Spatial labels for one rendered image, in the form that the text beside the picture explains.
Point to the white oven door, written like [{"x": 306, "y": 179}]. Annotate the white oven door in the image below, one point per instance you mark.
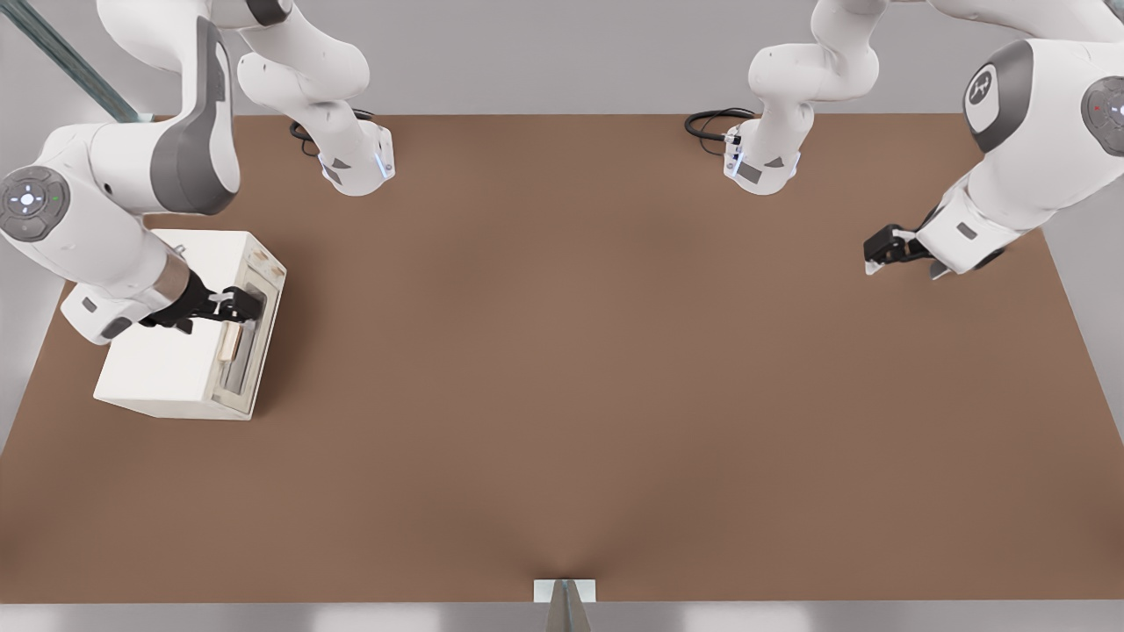
[{"x": 256, "y": 351}]

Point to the white oven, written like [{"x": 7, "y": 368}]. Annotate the white oven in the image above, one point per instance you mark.
[{"x": 167, "y": 360}]

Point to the silver frame post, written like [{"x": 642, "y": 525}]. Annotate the silver frame post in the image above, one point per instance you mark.
[
  {"x": 565, "y": 606},
  {"x": 66, "y": 57}
]

